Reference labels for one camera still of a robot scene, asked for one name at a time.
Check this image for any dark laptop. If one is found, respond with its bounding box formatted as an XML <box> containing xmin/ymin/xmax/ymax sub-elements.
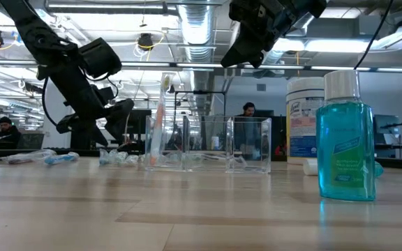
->
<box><xmin>15</xmin><ymin>132</ymin><xmax>45</xmax><ymax>151</ymax></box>

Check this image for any person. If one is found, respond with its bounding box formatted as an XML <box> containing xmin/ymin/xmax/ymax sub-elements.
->
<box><xmin>0</xmin><ymin>116</ymin><xmax>22</xmax><ymax>150</ymax></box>
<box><xmin>234</xmin><ymin>101</ymin><xmax>270</xmax><ymax>160</ymax></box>

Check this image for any white Lysol wipes canister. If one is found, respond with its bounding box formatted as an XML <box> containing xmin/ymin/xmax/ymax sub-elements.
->
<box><xmin>285</xmin><ymin>77</ymin><xmax>326</xmax><ymax>165</ymax></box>

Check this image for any long ceiling light strip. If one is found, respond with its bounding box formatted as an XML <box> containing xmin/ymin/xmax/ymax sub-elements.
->
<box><xmin>0</xmin><ymin>58</ymin><xmax>402</xmax><ymax>73</ymax></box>

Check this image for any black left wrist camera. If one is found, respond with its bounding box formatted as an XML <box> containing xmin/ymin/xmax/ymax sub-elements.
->
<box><xmin>78</xmin><ymin>37</ymin><xmax>123</xmax><ymax>79</ymax></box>

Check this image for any grey blue monitor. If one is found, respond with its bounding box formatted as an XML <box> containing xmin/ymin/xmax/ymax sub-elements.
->
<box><xmin>373</xmin><ymin>114</ymin><xmax>401</xmax><ymax>146</ymax></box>

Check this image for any black cabinet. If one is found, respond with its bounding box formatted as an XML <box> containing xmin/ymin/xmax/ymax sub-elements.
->
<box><xmin>70</xmin><ymin>131</ymin><xmax>94</xmax><ymax>150</ymax></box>

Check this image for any clear acrylic organizer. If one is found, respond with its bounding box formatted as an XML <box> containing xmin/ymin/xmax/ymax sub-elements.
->
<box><xmin>144</xmin><ymin>114</ymin><xmax>272</xmax><ymax>174</ymax></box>

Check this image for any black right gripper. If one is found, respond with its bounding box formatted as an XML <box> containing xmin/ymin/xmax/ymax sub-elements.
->
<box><xmin>221</xmin><ymin>0</ymin><xmax>327</xmax><ymax>69</ymax></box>

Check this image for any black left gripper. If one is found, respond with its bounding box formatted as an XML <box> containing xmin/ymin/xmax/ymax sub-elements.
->
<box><xmin>56</xmin><ymin>85</ymin><xmax>135</xmax><ymax>147</ymax></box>

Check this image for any silver ventilation duct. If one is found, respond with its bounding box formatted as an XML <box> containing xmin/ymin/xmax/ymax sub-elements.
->
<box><xmin>177</xmin><ymin>0</ymin><xmax>216</xmax><ymax>118</ymax></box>

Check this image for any black computer monitor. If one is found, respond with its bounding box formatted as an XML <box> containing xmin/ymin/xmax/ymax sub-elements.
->
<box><xmin>130</xmin><ymin>109</ymin><xmax>153</xmax><ymax>143</ymax></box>

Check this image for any fluorescent ceiling light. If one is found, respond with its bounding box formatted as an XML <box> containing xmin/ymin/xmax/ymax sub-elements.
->
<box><xmin>274</xmin><ymin>36</ymin><xmax>373</xmax><ymax>54</ymax></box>

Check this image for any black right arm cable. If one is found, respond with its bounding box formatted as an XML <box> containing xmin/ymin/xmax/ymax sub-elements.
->
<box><xmin>353</xmin><ymin>0</ymin><xmax>396</xmax><ymax>70</ymax></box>

